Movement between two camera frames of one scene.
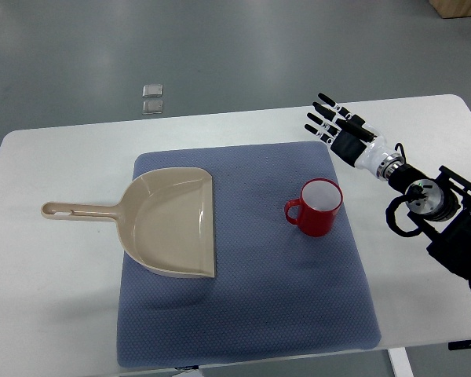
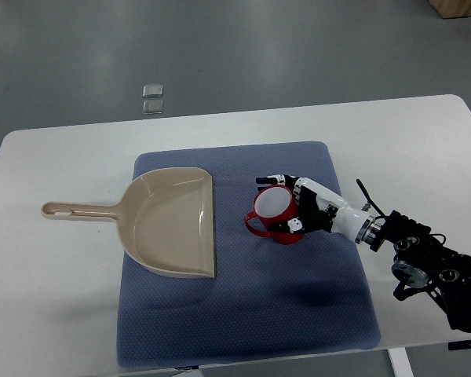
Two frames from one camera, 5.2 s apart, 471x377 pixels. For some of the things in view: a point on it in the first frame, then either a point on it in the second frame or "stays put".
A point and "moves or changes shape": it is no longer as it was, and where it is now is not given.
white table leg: [400, 364] stays put
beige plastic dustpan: [165, 218] stays put
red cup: [315, 210] moves or changes shape
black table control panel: [467, 344] stays put
